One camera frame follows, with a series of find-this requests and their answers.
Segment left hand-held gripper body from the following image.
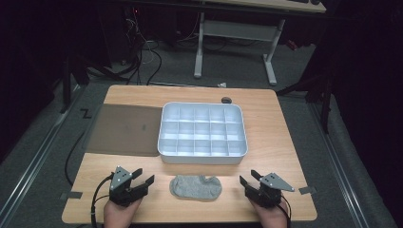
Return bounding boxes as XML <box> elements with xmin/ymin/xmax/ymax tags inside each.
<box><xmin>108</xmin><ymin>165</ymin><xmax>150</xmax><ymax>208</ymax></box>

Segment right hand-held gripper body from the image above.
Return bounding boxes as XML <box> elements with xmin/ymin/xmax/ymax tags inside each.
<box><xmin>246</xmin><ymin>172</ymin><xmax>296</xmax><ymax>209</ymax></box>

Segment grey sock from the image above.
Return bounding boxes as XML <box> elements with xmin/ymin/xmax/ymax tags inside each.
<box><xmin>169</xmin><ymin>174</ymin><xmax>223</xmax><ymax>201</ymax></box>

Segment person's right hand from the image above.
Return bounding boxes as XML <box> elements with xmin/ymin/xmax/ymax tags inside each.
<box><xmin>252</xmin><ymin>199</ymin><xmax>290</xmax><ymax>228</ymax></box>

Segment person's left hand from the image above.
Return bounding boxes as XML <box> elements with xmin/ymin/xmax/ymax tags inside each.
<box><xmin>103</xmin><ymin>198</ymin><xmax>143</xmax><ymax>228</ymax></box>

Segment grey tape strip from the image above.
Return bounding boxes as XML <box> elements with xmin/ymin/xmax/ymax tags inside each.
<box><xmin>297</xmin><ymin>185</ymin><xmax>318</xmax><ymax>196</ymax></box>
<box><xmin>60</xmin><ymin>191</ymin><xmax>84</xmax><ymax>200</ymax></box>

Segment brown mat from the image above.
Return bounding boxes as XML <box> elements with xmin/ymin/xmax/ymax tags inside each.
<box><xmin>86</xmin><ymin>103</ymin><xmax>163</xmax><ymax>158</ymax></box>

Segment white divided storage box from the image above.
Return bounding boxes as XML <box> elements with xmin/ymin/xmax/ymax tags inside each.
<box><xmin>157</xmin><ymin>101</ymin><xmax>249</xmax><ymax>165</ymax></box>

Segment black metal stand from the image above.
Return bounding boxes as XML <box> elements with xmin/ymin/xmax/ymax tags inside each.
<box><xmin>275</xmin><ymin>70</ymin><xmax>336</xmax><ymax>135</ymax></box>
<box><xmin>59</xmin><ymin>55</ymin><xmax>127</xmax><ymax>115</ymax></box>

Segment white-legged wooden desk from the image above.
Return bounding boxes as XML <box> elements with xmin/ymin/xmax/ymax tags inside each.
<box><xmin>193</xmin><ymin>0</ymin><xmax>327</xmax><ymax>87</ymax></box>

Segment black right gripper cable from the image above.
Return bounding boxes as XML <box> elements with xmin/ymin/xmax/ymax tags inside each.
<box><xmin>278</xmin><ymin>194</ymin><xmax>293</xmax><ymax>228</ymax></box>

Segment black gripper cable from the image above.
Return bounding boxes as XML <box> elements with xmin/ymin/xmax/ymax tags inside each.
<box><xmin>90</xmin><ymin>175</ymin><xmax>114</xmax><ymax>228</ymax></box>
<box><xmin>278</xmin><ymin>194</ymin><xmax>293</xmax><ymax>228</ymax></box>

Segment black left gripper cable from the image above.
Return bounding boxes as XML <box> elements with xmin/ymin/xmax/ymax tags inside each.
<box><xmin>90</xmin><ymin>175</ymin><xmax>114</xmax><ymax>228</ymax></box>

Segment black floor cable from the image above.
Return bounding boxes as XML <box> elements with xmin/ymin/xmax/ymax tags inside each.
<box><xmin>64</xmin><ymin>130</ymin><xmax>87</xmax><ymax>187</ymax></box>

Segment metal floor rail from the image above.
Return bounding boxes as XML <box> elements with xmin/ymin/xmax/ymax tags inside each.
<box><xmin>0</xmin><ymin>84</ymin><xmax>87</xmax><ymax>222</ymax></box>
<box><xmin>308</xmin><ymin>101</ymin><xmax>372</xmax><ymax>228</ymax></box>

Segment bundle of floor cables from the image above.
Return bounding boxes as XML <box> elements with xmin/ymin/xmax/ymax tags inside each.
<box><xmin>85</xmin><ymin>8</ymin><xmax>203</xmax><ymax>86</ymax></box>

